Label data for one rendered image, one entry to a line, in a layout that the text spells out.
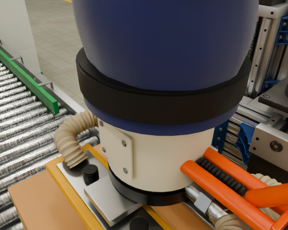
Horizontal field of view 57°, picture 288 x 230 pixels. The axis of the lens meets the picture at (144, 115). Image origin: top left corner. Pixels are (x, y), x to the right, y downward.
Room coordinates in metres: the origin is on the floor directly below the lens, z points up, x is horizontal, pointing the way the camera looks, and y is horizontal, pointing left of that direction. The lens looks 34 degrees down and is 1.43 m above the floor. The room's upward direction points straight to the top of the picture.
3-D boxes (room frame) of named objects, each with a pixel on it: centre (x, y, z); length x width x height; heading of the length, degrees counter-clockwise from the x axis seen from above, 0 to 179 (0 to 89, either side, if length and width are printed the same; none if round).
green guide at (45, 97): (1.94, 1.00, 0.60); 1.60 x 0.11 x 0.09; 40
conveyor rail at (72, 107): (1.71, 0.72, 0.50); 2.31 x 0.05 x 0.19; 40
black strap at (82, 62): (0.34, -0.03, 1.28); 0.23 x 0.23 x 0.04
